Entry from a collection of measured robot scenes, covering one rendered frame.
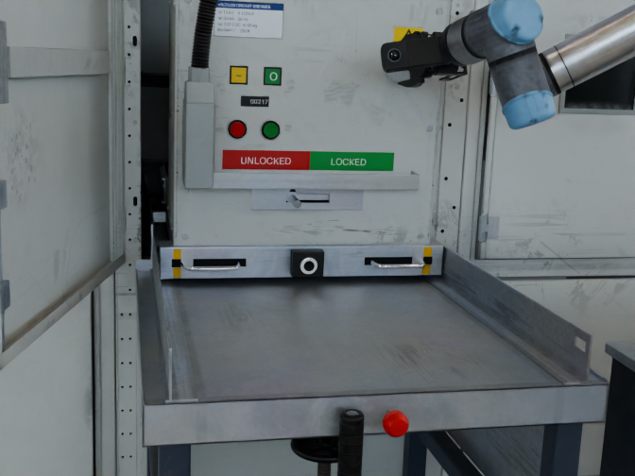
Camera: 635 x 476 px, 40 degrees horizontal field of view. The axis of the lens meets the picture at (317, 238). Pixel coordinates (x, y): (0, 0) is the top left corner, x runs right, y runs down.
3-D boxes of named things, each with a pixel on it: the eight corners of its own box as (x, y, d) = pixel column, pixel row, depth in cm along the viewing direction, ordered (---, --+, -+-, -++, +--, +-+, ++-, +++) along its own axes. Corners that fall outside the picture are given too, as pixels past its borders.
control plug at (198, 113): (214, 189, 147) (215, 84, 142) (184, 189, 146) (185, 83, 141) (209, 180, 154) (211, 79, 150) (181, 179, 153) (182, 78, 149)
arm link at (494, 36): (517, 51, 126) (498, -6, 125) (471, 69, 136) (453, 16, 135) (556, 38, 129) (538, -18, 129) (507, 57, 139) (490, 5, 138)
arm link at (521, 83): (557, 113, 140) (536, 47, 139) (560, 116, 129) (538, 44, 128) (508, 129, 142) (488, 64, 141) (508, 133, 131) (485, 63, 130)
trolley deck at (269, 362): (605, 422, 120) (609, 381, 119) (142, 448, 107) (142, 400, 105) (437, 293, 184) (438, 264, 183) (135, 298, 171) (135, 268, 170)
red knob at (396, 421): (410, 439, 109) (412, 415, 108) (386, 441, 108) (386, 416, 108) (400, 425, 113) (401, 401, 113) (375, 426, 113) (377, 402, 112)
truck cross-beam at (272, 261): (441, 275, 171) (443, 246, 169) (160, 279, 159) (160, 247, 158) (433, 267, 175) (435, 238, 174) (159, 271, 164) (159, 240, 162)
